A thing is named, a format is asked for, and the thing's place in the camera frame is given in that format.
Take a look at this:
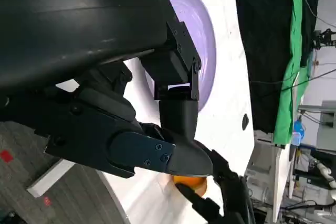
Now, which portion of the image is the white floor bar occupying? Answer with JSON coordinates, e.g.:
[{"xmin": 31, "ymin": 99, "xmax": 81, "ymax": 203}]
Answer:
[{"xmin": 26, "ymin": 159, "xmax": 76, "ymax": 199}]

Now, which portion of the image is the thin black cable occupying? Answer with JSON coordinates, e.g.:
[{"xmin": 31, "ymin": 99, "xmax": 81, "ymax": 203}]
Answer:
[{"xmin": 249, "ymin": 68, "xmax": 336, "ymax": 91}]

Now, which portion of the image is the narrow black cloth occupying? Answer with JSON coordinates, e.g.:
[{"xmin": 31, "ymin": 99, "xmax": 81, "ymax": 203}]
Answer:
[{"xmin": 299, "ymin": 0, "xmax": 323, "ymax": 68}]

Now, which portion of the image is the grey cabinet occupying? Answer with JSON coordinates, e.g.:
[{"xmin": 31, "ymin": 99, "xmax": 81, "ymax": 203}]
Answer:
[{"xmin": 298, "ymin": 100, "xmax": 336, "ymax": 152}]

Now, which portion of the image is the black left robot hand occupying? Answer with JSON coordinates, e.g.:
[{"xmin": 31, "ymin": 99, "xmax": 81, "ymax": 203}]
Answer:
[{"xmin": 0, "ymin": 0, "xmax": 214, "ymax": 179}]

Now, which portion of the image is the blue plastic container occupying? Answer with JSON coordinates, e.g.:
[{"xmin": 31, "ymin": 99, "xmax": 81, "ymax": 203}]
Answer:
[{"xmin": 292, "ymin": 120, "xmax": 306, "ymax": 146}]

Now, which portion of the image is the lilac plate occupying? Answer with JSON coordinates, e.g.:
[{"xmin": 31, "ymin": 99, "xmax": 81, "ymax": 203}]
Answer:
[{"xmin": 144, "ymin": 0, "xmax": 217, "ymax": 113}]

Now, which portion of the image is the white side panel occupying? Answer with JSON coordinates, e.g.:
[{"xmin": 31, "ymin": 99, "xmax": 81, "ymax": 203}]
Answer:
[{"xmin": 272, "ymin": 145, "xmax": 295, "ymax": 222}]

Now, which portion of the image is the green cloth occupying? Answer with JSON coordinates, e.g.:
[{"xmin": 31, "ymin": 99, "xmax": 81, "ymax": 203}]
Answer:
[{"xmin": 272, "ymin": 0, "xmax": 314, "ymax": 149}]

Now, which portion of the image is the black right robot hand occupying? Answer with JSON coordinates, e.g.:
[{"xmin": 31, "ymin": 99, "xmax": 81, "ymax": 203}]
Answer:
[{"xmin": 175, "ymin": 140, "xmax": 256, "ymax": 224}]

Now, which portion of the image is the large black cloth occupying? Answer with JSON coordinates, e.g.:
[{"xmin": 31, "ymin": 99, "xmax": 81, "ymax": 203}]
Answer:
[{"xmin": 232, "ymin": 0, "xmax": 301, "ymax": 134}]

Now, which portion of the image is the orange toy bread roll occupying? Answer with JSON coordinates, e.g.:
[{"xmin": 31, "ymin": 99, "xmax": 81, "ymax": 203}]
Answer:
[{"xmin": 172, "ymin": 174, "xmax": 209, "ymax": 197}]

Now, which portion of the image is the white pipe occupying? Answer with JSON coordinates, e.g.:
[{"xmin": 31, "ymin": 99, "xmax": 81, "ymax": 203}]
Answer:
[{"xmin": 316, "ymin": 162, "xmax": 336, "ymax": 199}]

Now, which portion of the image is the black background machine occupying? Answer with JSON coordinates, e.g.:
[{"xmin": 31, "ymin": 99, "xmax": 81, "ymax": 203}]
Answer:
[{"xmin": 312, "ymin": 28, "xmax": 336, "ymax": 50}]

